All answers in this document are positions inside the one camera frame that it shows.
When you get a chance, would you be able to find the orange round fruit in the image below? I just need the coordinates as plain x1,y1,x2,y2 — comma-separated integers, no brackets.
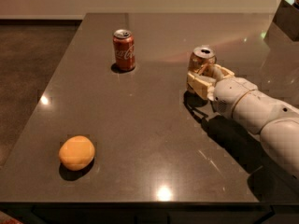
59,135,95,171

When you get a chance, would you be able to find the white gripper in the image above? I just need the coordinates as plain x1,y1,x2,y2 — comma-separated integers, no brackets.
187,64,258,119

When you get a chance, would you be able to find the dark robot base block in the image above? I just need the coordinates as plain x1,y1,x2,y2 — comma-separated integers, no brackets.
264,0,299,44

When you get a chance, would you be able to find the red Coca-Cola can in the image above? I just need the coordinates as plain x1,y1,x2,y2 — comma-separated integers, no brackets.
113,29,135,71

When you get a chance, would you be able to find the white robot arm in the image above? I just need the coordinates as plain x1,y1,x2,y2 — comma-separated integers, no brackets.
187,63,299,176

